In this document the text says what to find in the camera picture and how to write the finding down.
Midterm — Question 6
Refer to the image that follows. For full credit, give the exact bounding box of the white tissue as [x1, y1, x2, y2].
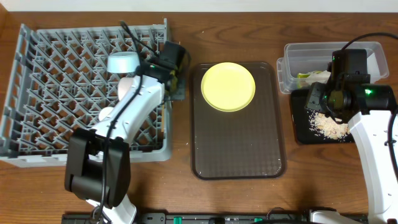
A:
[305, 70, 331, 85]

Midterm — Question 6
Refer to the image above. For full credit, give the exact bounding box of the light blue bowl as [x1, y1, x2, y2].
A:
[107, 52, 140, 73]

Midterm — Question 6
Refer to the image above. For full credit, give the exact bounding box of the pink bowl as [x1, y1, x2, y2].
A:
[118, 77, 135, 100]

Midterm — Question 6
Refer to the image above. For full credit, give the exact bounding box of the yellow round plate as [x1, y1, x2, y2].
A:
[200, 62, 256, 112]

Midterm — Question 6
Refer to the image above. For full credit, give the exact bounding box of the pale green plastic cup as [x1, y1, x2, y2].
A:
[98, 106, 114, 121]

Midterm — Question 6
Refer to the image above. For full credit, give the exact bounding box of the green orange snack wrapper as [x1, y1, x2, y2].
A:
[297, 71, 322, 88]

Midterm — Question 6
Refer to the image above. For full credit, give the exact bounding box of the wooden chopstick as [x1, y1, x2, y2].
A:
[161, 104, 165, 133]

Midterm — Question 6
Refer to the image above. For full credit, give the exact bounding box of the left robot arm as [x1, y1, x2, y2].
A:
[64, 41, 191, 223]

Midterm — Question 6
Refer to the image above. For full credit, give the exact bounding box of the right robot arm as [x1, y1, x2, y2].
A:
[305, 49, 397, 223]

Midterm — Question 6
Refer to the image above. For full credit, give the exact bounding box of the grey plastic dishwasher rack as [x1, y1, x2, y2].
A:
[1, 22, 171, 167]

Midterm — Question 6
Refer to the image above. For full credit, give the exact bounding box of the clear plastic bin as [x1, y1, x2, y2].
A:
[277, 41, 389, 94]

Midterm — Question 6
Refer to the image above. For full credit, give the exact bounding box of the food scraps pile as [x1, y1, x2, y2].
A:
[307, 111, 350, 140]

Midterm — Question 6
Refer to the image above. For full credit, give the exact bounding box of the black rectangular tray bin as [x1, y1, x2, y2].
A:
[290, 89, 354, 144]

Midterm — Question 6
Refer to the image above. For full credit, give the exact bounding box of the dark brown serving tray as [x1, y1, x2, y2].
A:
[189, 62, 287, 180]

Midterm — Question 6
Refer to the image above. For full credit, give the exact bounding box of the left black cable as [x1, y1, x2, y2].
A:
[90, 20, 159, 224]

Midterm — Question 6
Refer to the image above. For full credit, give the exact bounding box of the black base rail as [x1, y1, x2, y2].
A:
[61, 211, 312, 224]

